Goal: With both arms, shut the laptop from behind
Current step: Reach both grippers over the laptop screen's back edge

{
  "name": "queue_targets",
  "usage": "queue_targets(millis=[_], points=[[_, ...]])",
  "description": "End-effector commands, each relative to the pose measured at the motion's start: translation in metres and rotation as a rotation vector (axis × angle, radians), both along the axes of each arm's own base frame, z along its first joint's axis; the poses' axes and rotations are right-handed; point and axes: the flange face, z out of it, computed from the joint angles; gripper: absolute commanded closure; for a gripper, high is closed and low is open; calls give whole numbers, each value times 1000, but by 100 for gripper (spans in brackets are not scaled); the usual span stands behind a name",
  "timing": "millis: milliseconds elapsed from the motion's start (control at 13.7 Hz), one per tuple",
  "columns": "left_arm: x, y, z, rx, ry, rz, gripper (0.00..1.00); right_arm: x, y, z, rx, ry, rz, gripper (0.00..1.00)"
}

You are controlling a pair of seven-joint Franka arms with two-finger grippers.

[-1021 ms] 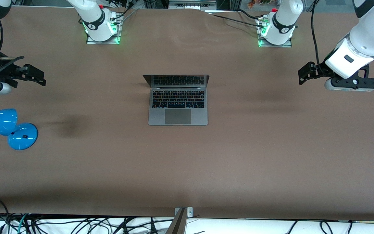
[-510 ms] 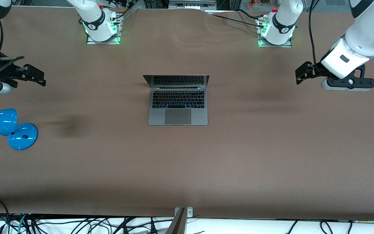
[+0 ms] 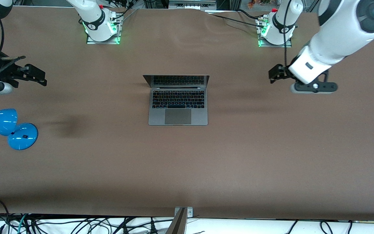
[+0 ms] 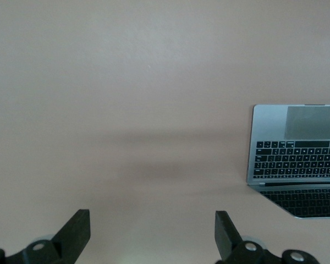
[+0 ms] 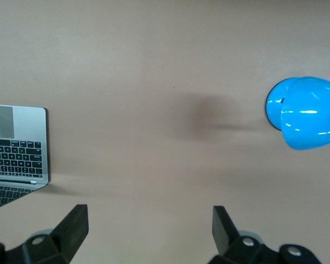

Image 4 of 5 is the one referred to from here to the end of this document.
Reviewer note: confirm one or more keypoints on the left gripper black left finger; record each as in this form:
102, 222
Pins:
77, 228

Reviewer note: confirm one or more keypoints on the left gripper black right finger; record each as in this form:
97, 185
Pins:
225, 233

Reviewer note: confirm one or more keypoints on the grey laptop with black keyboard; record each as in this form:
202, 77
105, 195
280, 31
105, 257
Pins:
269, 123

